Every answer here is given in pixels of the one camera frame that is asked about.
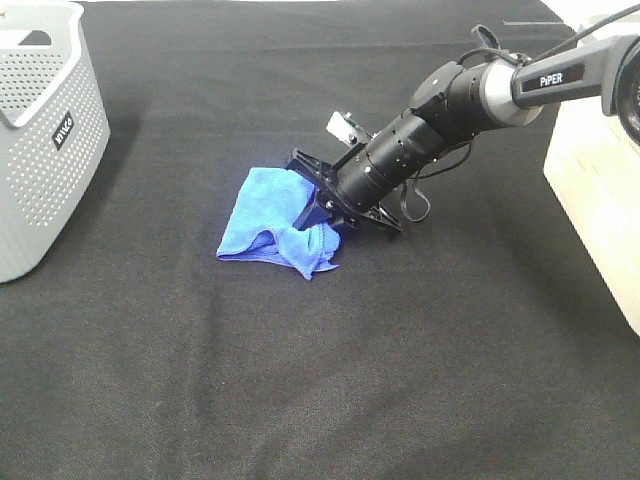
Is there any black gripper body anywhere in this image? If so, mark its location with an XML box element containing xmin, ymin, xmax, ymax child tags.
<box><xmin>286</xmin><ymin>147</ymin><xmax>401</xmax><ymax>232</ymax></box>

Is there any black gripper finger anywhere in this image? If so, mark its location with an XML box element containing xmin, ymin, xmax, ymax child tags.
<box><xmin>293</xmin><ymin>192</ymin><xmax>333</xmax><ymax>231</ymax></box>

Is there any blue microfibre towel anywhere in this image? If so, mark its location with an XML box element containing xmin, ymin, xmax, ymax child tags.
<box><xmin>216</xmin><ymin>167</ymin><xmax>341</xmax><ymax>280</ymax></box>

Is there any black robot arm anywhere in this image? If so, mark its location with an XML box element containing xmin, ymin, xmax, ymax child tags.
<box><xmin>286</xmin><ymin>35</ymin><xmax>639</xmax><ymax>230</ymax></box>

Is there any black table cloth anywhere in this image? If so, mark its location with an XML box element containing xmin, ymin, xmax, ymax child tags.
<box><xmin>1</xmin><ymin>1</ymin><xmax>639</xmax><ymax>479</ymax></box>

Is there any white box with grey lid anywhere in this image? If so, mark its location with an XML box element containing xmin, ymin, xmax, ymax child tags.
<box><xmin>543</xmin><ymin>13</ymin><xmax>640</xmax><ymax>337</ymax></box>

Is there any grey perforated plastic basket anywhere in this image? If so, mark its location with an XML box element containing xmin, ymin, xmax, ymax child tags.
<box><xmin>1</xmin><ymin>1</ymin><xmax>110</xmax><ymax>283</ymax></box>

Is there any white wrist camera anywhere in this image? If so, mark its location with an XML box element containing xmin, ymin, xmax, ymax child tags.
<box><xmin>326</xmin><ymin>111</ymin><xmax>373</xmax><ymax>146</ymax></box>

